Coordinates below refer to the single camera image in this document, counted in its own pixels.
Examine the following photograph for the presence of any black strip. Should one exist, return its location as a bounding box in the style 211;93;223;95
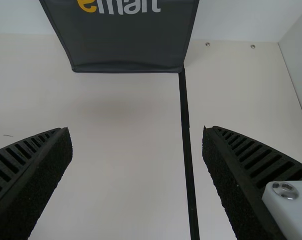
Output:
178;66;200;240

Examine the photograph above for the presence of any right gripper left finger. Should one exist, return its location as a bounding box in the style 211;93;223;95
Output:
0;126;73;240

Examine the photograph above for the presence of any dark grey bag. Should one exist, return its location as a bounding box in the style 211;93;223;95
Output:
39;0;200;74

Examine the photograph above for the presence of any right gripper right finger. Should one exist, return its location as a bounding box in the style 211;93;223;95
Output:
202;124;302;240

